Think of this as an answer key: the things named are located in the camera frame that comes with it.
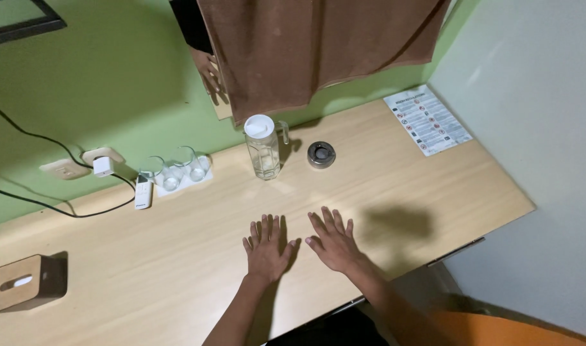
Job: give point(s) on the white charger plug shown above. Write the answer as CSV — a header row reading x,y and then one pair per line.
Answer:
x,y
103,166

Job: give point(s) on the person's orange shirt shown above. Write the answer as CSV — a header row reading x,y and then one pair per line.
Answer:
x,y
509,331

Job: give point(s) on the white remote control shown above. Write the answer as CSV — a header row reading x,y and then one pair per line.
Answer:
x,y
143,192

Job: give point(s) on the round metal ashtray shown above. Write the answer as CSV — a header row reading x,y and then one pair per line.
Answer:
x,y
321,154

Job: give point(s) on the cream wall switch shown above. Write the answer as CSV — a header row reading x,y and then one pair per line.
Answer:
x,y
64,169

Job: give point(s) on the person's dark trousers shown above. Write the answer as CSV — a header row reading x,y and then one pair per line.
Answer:
x,y
331,331

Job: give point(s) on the wooden tissue box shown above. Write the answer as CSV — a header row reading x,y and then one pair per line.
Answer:
x,y
23,284

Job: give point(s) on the person's right hand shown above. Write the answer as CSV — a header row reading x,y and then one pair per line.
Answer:
x,y
336,250

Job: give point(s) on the cream wall socket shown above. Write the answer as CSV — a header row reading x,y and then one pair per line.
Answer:
x,y
103,153

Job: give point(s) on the person's left hand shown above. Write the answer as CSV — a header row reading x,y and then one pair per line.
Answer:
x,y
266,257

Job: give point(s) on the clear drinking glass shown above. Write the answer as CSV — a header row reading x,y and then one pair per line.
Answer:
x,y
192,166
165,175

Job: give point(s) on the black frame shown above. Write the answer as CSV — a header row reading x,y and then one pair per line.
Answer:
x,y
23,26

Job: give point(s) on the glass pitcher with white lid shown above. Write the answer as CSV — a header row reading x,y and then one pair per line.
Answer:
x,y
264,154

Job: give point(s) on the white rectangular coaster tray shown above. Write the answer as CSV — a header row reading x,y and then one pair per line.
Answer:
x,y
206,178

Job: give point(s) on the laminated printed sheet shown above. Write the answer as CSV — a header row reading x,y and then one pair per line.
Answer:
x,y
427,120

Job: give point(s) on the brown hanging towel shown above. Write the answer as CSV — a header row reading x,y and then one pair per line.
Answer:
x,y
312,48

